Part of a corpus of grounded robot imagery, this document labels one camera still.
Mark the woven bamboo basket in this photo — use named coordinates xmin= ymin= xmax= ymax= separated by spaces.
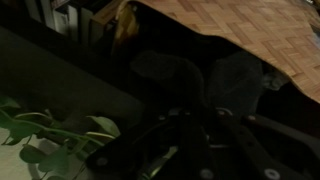
xmin=111 ymin=0 xmax=320 ymax=104

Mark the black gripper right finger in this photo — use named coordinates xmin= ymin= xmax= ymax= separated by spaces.
xmin=213 ymin=110 xmax=320 ymax=180

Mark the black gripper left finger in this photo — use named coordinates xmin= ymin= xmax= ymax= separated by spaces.
xmin=86 ymin=109 xmax=202 ymax=180

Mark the dark grey sock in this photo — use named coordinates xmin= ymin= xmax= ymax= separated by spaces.
xmin=206 ymin=51 xmax=265 ymax=116
xmin=129 ymin=49 xmax=206 ymax=113

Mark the white book maroon band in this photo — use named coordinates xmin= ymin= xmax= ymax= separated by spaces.
xmin=52 ymin=3 xmax=80 ymax=36

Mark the black cube shelf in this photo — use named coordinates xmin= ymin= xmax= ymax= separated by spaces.
xmin=0 ymin=0 xmax=149 ymax=138

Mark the green pothos plant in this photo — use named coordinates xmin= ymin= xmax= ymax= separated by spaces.
xmin=0 ymin=95 xmax=122 ymax=180

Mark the light grey sock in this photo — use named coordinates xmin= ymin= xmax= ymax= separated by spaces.
xmin=261 ymin=70 xmax=290 ymax=92

